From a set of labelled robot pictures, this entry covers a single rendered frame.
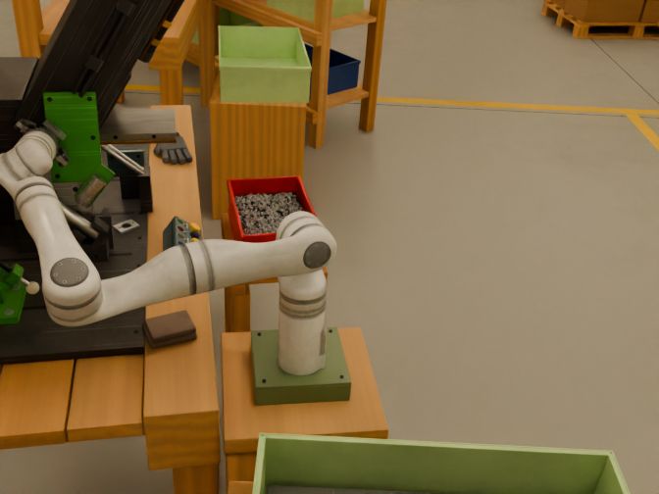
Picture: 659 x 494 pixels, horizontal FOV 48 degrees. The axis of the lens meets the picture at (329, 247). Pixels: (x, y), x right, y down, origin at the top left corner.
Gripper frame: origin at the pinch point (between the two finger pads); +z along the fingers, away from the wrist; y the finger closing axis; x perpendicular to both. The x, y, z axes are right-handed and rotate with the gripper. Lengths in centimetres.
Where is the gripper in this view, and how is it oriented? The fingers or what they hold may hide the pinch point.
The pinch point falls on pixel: (47, 137)
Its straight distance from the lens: 182.1
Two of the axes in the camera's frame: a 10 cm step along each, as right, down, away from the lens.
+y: -6.8, -6.4, -3.6
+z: -2.0, -3.0, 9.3
